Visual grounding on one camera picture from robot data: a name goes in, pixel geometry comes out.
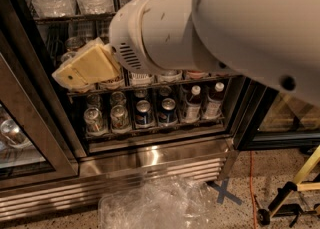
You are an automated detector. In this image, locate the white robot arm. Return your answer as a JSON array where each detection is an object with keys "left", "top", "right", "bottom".
[{"left": 53, "top": 0, "right": 320, "bottom": 106}]

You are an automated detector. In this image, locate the back left gold can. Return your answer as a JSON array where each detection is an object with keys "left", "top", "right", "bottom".
[{"left": 65, "top": 36, "right": 85, "bottom": 51}]

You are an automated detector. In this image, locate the gold can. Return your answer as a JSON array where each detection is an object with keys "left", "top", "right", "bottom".
[
  {"left": 61, "top": 51, "right": 77, "bottom": 63},
  {"left": 65, "top": 36, "right": 85, "bottom": 51}
]

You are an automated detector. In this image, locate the front left gold can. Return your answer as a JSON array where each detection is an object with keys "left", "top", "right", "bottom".
[{"left": 61, "top": 51, "right": 77, "bottom": 63}]

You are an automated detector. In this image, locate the back left silver can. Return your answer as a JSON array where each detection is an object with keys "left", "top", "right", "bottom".
[{"left": 86, "top": 94, "right": 102, "bottom": 110}]

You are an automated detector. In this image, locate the silver can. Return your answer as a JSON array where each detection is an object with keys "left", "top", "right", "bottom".
[
  {"left": 86, "top": 94, "right": 102, "bottom": 110},
  {"left": 110, "top": 91, "right": 127, "bottom": 106},
  {"left": 110, "top": 105, "right": 129, "bottom": 129},
  {"left": 83, "top": 107, "right": 105, "bottom": 134}
]

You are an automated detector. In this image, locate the front left silver can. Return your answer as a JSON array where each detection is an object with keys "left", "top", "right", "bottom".
[{"left": 83, "top": 107, "right": 105, "bottom": 134}]

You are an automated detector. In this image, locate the front left pepsi can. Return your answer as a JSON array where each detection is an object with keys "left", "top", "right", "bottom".
[{"left": 135, "top": 100, "right": 153, "bottom": 126}]

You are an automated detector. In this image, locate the pepsi can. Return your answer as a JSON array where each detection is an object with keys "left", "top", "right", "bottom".
[
  {"left": 158, "top": 98, "right": 177, "bottom": 124},
  {"left": 135, "top": 100, "right": 153, "bottom": 126}
]

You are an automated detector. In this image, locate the front right pepsi can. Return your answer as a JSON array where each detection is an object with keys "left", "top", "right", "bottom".
[{"left": 158, "top": 98, "right": 177, "bottom": 124}]

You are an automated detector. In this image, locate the stainless steel display fridge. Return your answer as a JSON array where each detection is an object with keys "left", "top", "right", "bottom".
[{"left": 0, "top": 0, "right": 320, "bottom": 222}]

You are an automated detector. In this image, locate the can behind left door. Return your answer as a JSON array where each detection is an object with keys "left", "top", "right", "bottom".
[{"left": 0, "top": 119, "right": 31, "bottom": 149}]

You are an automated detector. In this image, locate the left white cap bottle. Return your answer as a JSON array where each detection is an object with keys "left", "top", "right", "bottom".
[{"left": 182, "top": 85, "right": 202, "bottom": 123}]

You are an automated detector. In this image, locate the white cap bottle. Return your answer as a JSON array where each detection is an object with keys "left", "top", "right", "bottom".
[
  {"left": 203, "top": 82, "right": 225, "bottom": 120},
  {"left": 182, "top": 85, "right": 202, "bottom": 123}
]

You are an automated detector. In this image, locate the right white cap bottle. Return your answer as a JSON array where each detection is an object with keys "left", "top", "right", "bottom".
[{"left": 203, "top": 82, "right": 225, "bottom": 120}]

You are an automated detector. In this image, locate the clear plastic bin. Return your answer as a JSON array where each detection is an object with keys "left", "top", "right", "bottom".
[{"left": 98, "top": 177, "right": 210, "bottom": 229}]

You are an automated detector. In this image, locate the blue tape cross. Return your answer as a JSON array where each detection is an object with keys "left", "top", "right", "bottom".
[{"left": 207, "top": 178, "right": 242, "bottom": 206}]

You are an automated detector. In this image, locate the yellow black stand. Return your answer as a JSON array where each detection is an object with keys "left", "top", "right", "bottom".
[{"left": 256, "top": 146, "right": 320, "bottom": 229}]

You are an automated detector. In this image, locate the orange cable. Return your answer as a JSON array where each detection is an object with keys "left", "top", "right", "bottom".
[{"left": 249, "top": 150, "right": 258, "bottom": 229}]

